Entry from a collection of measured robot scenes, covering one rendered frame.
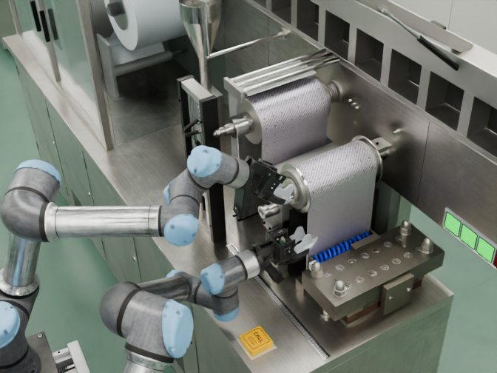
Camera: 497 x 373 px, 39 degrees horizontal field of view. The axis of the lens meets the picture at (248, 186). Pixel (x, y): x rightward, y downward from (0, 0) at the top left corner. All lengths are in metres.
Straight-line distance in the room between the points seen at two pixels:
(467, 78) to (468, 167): 0.24
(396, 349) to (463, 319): 1.22
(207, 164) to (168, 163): 1.03
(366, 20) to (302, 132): 0.38
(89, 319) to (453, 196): 1.97
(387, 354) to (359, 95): 0.78
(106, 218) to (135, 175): 0.99
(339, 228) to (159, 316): 0.72
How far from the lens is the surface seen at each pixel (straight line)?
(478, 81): 1.77
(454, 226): 2.00
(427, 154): 1.98
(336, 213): 2.03
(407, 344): 2.22
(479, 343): 3.31
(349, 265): 2.06
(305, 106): 2.09
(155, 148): 2.78
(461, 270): 3.60
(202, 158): 1.67
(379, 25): 2.00
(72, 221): 1.69
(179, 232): 1.63
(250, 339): 2.00
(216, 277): 1.87
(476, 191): 1.89
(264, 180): 1.81
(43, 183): 1.81
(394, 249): 2.12
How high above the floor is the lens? 2.47
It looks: 38 degrees down
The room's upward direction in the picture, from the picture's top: 2 degrees counter-clockwise
